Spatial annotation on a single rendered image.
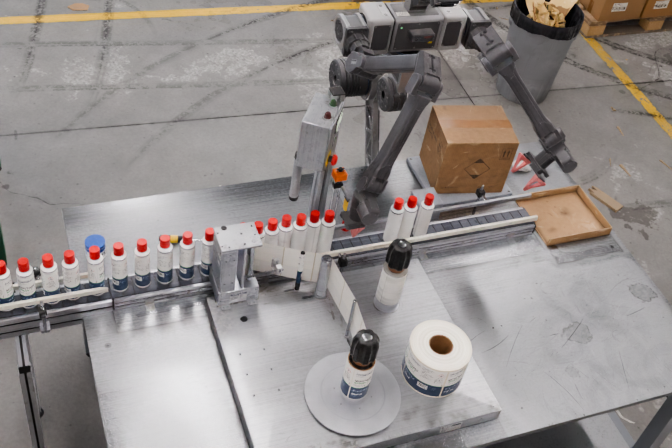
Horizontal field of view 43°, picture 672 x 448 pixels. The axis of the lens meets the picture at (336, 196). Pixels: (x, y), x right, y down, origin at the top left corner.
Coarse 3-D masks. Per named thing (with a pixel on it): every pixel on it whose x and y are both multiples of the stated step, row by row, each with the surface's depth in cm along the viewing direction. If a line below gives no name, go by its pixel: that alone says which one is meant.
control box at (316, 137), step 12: (324, 96) 283; (312, 108) 278; (324, 108) 279; (336, 108) 279; (312, 120) 273; (324, 120) 274; (336, 120) 277; (300, 132) 276; (312, 132) 274; (324, 132) 273; (300, 144) 279; (312, 144) 277; (324, 144) 276; (300, 156) 282; (312, 156) 281; (324, 156) 279; (312, 168) 284; (324, 168) 283
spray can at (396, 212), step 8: (400, 200) 310; (392, 208) 312; (400, 208) 311; (392, 216) 313; (400, 216) 312; (392, 224) 315; (400, 224) 317; (384, 232) 321; (392, 232) 318; (384, 240) 322
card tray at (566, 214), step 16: (544, 192) 359; (560, 192) 363; (576, 192) 366; (528, 208) 354; (544, 208) 356; (560, 208) 357; (576, 208) 359; (592, 208) 358; (544, 224) 349; (560, 224) 350; (576, 224) 351; (592, 224) 353; (608, 224) 349; (544, 240) 342; (560, 240) 341; (576, 240) 345
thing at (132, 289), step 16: (432, 224) 333; (448, 224) 334; (464, 224) 335; (480, 224) 337; (528, 224) 342; (352, 240) 321; (368, 240) 322; (432, 240) 326; (336, 256) 314; (176, 272) 298; (256, 272) 303; (112, 288) 289; (128, 288) 290; (144, 288) 291; (160, 288) 292
